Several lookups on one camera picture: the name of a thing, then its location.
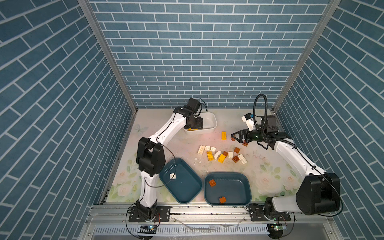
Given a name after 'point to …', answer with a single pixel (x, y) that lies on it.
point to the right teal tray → (227, 189)
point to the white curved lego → (217, 154)
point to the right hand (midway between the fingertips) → (236, 131)
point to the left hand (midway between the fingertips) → (198, 125)
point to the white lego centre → (230, 154)
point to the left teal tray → (180, 180)
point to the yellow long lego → (223, 135)
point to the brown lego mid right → (236, 150)
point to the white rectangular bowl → (209, 123)
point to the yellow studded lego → (210, 156)
